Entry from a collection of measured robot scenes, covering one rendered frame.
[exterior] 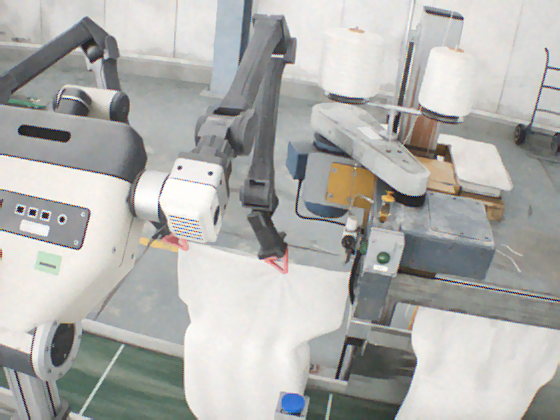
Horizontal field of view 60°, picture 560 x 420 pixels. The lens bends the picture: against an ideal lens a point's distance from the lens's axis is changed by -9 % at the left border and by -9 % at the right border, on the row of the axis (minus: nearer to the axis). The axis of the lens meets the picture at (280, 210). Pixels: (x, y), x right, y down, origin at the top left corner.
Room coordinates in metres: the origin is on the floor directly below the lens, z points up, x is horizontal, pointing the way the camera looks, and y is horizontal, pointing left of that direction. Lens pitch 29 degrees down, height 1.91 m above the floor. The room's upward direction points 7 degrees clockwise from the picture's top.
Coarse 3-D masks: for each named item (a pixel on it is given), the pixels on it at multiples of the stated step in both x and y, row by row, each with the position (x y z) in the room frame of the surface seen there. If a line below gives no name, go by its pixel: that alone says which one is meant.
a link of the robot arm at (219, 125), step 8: (208, 120) 0.97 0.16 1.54; (216, 120) 0.97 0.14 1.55; (224, 120) 0.97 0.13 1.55; (232, 120) 0.97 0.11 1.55; (200, 128) 0.94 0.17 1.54; (208, 128) 0.94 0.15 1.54; (216, 128) 0.94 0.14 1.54; (224, 128) 0.94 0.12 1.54; (200, 136) 0.93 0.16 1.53; (224, 136) 0.92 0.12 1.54
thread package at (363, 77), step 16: (336, 32) 1.34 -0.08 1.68; (352, 32) 1.35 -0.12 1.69; (368, 32) 1.39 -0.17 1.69; (336, 48) 1.31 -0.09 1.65; (352, 48) 1.30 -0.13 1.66; (368, 48) 1.30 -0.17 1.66; (384, 48) 1.35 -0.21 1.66; (320, 64) 1.36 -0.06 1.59; (336, 64) 1.31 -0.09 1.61; (352, 64) 1.30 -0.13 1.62; (368, 64) 1.30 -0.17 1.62; (320, 80) 1.34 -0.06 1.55; (336, 80) 1.30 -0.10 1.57; (352, 80) 1.29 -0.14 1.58; (368, 80) 1.31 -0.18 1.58; (352, 96) 1.30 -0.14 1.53; (368, 96) 1.31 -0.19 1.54
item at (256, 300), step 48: (192, 288) 1.24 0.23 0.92; (240, 288) 1.21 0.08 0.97; (288, 288) 1.20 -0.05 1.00; (336, 288) 1.19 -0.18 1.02; (192, 336) 1.18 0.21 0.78; (240, 336) 1.16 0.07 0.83; (288, 336) 1.16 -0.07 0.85; (192, 384) 1.16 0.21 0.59; (240, 384) 1.13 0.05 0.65; (288, 384) 1.12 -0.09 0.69
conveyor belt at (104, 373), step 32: (96, 352) 1.42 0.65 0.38; (128, 352) 1.45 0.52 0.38; (0, 384) 1.16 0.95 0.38; (64, 384) 1.23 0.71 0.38; (96, 384) 1.26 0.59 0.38; (128, 384) 1.29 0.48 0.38; (160, 384) 1.31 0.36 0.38; (96, 416) 1.11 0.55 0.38; (128, 416) 1.14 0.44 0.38; (160, 416) 1.16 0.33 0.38; (192, 416) 1.19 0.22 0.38; (320, 416) 1.26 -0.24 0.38; (352, 416) 1.27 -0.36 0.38; (384, 416) 1.28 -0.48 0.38
